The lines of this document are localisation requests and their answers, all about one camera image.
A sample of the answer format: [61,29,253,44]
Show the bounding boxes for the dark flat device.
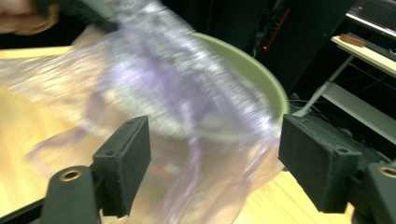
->
[345,0,396,40]

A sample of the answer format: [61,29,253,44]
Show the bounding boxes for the dark equipment rack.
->
[162,0,358,96]

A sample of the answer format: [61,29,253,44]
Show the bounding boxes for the green plastic bin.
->
[191,32,291,126]

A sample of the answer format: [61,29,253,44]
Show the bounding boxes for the small wooden block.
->
[338,33,367,49]

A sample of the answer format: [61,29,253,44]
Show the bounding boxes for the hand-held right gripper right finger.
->
[277,113,364,215]

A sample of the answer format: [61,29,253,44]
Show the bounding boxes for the white metal desk frame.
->
[292,35,396,146]

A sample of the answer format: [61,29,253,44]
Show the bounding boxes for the tangle of floor cables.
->
[287,98,329,118]

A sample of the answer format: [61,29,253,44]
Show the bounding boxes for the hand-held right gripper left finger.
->
[92,115,153,218]

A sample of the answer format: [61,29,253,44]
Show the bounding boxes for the purple plastic bag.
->
[0,0,286,224]

